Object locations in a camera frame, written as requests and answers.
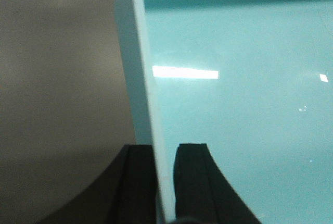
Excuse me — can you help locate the teal plastic bin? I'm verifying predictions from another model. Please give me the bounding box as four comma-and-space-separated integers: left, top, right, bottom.
114, 0, 332, 223

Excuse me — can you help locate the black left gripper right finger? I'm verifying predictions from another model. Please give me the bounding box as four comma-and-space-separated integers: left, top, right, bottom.
174, 144, 260, 223

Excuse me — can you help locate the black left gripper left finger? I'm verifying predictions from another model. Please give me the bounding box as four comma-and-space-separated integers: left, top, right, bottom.
40, 145, 157, 223

